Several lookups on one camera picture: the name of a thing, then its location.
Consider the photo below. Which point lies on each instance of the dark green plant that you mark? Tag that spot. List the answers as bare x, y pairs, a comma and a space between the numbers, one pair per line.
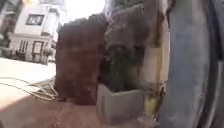
121, 68

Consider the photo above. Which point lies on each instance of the red brick pillar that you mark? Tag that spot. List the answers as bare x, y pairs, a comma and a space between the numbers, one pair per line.
78, 63

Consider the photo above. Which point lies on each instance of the grey planter box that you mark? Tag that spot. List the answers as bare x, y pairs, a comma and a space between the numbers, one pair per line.
116, 105

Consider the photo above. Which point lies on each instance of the white building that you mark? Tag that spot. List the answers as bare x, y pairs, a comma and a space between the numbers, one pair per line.
36, 31

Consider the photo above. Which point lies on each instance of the dark stone wall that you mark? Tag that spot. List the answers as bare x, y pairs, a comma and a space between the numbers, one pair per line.
128, 26

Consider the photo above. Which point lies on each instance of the pale yellow post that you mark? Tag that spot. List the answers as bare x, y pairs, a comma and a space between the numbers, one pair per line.
154, 70

